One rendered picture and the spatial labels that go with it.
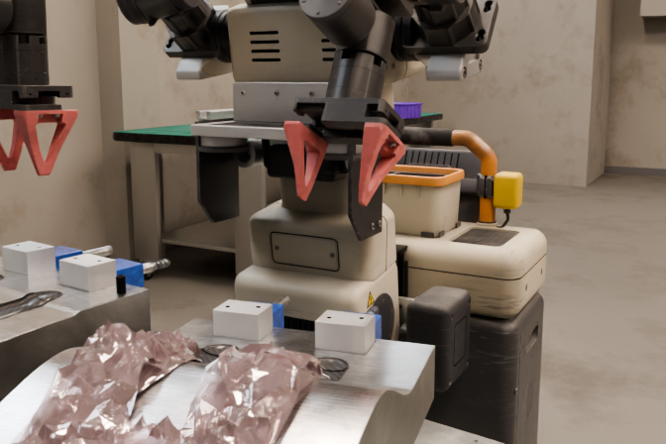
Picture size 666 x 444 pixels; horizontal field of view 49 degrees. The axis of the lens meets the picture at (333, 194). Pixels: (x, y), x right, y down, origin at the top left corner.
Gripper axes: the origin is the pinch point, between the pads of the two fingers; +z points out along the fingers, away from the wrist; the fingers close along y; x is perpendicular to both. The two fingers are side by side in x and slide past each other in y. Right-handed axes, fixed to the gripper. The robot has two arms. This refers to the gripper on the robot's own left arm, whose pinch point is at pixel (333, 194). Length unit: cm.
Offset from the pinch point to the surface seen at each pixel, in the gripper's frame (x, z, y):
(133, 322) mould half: -3.3, 16.3, -18.1
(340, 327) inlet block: -0.4, 13.0, 3.9
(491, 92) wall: 626, -292, -178
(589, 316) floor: 294, -31, -12
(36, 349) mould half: -13.4, 20.5, -19.6
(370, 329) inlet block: 1.7, 12.5, 6.0
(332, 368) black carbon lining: -1.9, 16.7, 4.6
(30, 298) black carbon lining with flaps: -9.1, 16.1, -27.0
